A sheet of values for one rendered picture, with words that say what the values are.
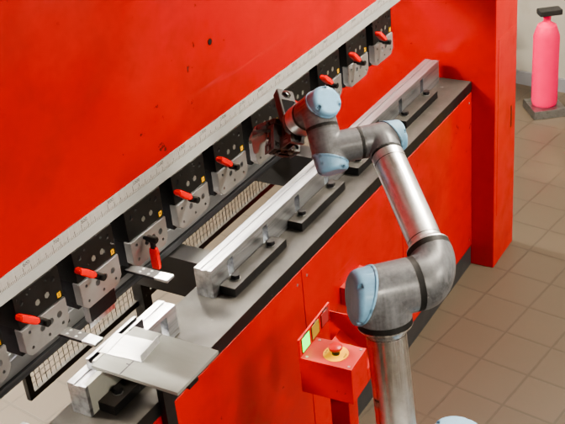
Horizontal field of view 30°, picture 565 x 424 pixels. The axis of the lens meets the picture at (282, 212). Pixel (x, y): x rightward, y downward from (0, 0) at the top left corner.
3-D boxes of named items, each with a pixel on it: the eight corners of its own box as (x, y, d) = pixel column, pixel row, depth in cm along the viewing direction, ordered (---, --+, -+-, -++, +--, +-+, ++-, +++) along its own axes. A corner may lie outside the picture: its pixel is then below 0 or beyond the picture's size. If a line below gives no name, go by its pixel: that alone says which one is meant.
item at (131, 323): (97, 371, 266) (94, 361, 264) (87, 368, 267) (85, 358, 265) (144, 327, 280) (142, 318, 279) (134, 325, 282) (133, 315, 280)
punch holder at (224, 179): (220, 198, 296) (213, 145, 288) (195, 193, 300) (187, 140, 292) (248, 174, 307) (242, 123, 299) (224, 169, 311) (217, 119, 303)
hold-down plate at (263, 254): (235, 298, 306) (234, 288, 304) (220, 294, 308) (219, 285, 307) (287, 246, 328) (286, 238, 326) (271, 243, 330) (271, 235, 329)
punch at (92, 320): (93, 330, 262) (87, 298, 257) (87, 327, 263) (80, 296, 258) (118, 308, 269) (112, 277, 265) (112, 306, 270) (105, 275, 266)
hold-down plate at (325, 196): (303, 231, 335) (302, 223, 333) (287, 228, 337) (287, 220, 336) (345, 188, 357) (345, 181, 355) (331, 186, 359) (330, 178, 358)
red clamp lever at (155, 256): (160, 272, 269) (154, 239, 265) (146, 268, 271) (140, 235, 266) (163, 267, 271) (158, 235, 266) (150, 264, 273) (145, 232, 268)
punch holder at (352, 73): (349, 89, 354) (346, 43, 346) (327, 86, 359) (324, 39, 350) (368, 72, 365) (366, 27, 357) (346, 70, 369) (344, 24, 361)
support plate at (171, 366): (177, 396, 251) (177, 393, 250) (92, 368, 263) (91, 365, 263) (219, 353, 264) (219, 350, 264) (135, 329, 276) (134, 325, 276)
